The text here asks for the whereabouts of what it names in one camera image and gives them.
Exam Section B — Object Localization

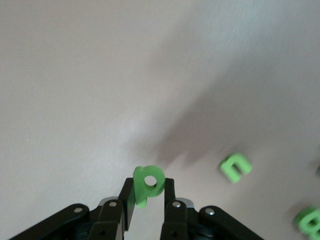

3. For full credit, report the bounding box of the green letter B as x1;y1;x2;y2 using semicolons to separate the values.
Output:
293;206;320;240

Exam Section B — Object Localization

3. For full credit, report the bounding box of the green letter p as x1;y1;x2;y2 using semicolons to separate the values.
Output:
132;165;166;209

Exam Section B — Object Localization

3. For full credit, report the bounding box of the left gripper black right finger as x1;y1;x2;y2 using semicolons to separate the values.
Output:
159;177;266;240

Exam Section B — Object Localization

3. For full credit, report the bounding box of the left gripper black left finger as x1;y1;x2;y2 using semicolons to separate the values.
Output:
7;177;137;240

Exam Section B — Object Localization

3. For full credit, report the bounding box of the brown table cover sheet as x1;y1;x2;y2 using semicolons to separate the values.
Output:
0;0;320;240

